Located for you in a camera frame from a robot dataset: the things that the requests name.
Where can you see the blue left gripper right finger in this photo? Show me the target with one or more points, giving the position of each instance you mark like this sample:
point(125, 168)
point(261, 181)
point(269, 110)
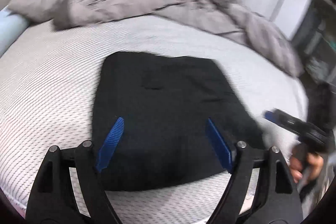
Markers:
point(222, 142)

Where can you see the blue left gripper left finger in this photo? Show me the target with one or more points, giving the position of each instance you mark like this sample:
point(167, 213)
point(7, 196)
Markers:
point(109, 145)

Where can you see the black pants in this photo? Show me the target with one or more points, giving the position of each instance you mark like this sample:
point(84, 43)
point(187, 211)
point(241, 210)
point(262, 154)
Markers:
point(165, 103)

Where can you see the person's right hand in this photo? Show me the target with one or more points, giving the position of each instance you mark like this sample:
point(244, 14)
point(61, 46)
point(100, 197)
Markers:
point(314, 162)

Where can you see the white honeycomb pattern mattress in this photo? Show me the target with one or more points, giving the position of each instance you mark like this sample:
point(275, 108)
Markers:
point(49, 78)

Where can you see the dark glass shelf cabinet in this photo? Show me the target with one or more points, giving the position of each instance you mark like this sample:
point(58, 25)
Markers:
point(315, 41)

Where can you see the light blue bolster pillow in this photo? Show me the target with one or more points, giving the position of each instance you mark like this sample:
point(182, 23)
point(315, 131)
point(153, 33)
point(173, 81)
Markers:
point(11, 27)

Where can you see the grey crumpled comforter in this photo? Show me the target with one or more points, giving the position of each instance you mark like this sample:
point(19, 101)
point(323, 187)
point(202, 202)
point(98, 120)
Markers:
point(226, 18)

